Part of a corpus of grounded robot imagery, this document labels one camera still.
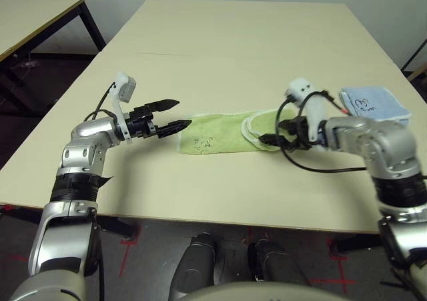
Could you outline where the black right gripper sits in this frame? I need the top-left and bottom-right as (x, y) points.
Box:
(258, 116), (320, 150)

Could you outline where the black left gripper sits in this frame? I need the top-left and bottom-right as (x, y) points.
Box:
(125, 97), (193, 140)

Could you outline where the green towel white trim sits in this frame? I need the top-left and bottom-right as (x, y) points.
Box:
(176, 110), (298, 156)

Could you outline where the folded light blue towel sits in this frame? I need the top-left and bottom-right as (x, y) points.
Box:
(339, 86), (412, 125)

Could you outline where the black robot right foot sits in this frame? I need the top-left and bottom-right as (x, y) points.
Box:
(248, 239), (311, 287)

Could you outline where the red floor tape cross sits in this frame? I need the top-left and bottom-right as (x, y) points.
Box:
(310, 239), (356, 295)
(118, 226), (143, 277)

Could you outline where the beige robot torso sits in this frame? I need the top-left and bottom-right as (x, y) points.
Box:
(181, 282), (351, 301)

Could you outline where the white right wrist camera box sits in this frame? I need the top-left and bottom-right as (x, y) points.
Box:
(284, 77), (330, 152)

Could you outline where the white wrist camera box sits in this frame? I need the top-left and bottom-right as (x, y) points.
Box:
(111, 71), (137, 145)
(284, 77), (330, 152)

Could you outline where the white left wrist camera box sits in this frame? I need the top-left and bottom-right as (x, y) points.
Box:
(111, 71), (137, 145)

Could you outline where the black left wrist camera cable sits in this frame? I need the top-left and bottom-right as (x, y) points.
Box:
(83, 82), (117, 123)

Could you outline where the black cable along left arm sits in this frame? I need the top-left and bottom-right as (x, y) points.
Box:
(89, 210), (106, 301)

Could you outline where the beige table black frame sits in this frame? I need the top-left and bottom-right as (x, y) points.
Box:
(0, 0), (107, 115)

